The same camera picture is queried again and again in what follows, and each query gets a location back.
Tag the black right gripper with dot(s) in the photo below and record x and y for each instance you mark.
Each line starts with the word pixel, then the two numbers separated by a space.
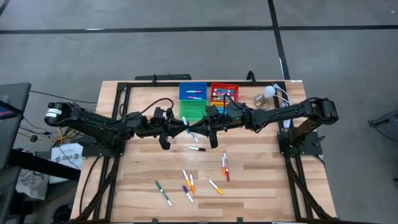
pixel 231 119

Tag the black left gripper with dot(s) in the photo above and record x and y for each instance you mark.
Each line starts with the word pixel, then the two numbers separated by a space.
pixel 155 128

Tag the thin light-blue-capped white marker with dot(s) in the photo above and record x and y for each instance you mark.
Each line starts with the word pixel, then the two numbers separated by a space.
pixel 184 119

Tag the long thin navy marker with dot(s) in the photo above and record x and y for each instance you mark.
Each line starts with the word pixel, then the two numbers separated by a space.
pixel 194 137

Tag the thin black-capped white marker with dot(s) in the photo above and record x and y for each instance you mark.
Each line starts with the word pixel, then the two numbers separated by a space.
pixel 197 148

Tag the light blue highlighter pen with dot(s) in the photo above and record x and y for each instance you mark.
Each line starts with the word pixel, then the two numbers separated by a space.
pixel 217 109

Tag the dark green Expo marker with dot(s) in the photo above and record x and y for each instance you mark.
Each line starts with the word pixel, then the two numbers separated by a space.
pixel 217 99

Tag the light green Expo marker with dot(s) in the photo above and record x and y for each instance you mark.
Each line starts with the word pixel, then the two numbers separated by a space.
pixel 217 97

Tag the magenta Expo marker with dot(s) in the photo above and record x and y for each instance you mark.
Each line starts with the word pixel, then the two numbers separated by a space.
pixel 219 95

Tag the light blue Expo marker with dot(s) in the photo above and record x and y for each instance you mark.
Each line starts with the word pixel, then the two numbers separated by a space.
pixel 225 92

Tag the thin red white marker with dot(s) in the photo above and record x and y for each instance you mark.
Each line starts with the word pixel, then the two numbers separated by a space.
pixel 226 169

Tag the thin yellow white marker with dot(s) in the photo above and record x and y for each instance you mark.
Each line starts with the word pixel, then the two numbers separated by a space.
pixel 216 187
pixel 186 178

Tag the thin green white marker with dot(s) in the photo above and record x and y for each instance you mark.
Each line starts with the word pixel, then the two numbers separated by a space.
pixel 163 193

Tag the thin purple white marker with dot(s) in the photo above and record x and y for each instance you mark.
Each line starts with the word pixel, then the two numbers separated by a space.
pixel 187 194

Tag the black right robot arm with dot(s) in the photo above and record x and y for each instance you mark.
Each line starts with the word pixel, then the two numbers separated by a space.
pixel 280 113

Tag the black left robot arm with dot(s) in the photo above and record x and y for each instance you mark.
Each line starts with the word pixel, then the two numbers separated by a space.
pixel 93 123

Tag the green plastic mesh basket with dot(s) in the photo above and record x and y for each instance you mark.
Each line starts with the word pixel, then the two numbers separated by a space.
pixel 193 110

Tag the yellow plastic mesh basket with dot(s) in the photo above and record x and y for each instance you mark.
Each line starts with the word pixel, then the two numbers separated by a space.
pixel 214 104

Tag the blue plastic mesh basket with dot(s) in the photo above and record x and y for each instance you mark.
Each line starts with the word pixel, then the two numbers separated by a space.
pixel 192 85

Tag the red plastic mesh basket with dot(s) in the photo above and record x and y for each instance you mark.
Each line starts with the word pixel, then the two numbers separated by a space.
pixel 224 85

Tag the long black bar device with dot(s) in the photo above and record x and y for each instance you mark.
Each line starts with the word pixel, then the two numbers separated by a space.
pixel 161 77

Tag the black curved chair back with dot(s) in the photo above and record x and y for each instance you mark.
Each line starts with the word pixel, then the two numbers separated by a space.
pixel 251 74

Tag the white bulb brass lamp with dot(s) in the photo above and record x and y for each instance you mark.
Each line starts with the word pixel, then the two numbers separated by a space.
pixel 269 91

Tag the white printed paper sheet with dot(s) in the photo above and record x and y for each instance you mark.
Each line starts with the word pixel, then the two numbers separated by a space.
pixel 66 157

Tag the black stand beam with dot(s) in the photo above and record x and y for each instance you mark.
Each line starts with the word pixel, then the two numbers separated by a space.
pixel 46 168

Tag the white patterned cloth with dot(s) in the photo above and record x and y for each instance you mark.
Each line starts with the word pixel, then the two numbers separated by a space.
pixel 31 185

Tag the dark grey side desk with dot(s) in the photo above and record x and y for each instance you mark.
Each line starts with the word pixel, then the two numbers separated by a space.
pixel 18 93

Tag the laptop with coloured screen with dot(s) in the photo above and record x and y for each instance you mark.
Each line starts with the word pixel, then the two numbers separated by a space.
pixel 4 112

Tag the black floor stand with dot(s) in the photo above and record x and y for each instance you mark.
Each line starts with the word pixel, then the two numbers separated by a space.
pixel 385 119

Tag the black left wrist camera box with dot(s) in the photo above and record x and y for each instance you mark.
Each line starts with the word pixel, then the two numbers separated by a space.
pixel 159 113

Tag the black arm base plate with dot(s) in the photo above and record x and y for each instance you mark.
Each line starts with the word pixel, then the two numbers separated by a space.
pixel 102 151
pixel 308 146

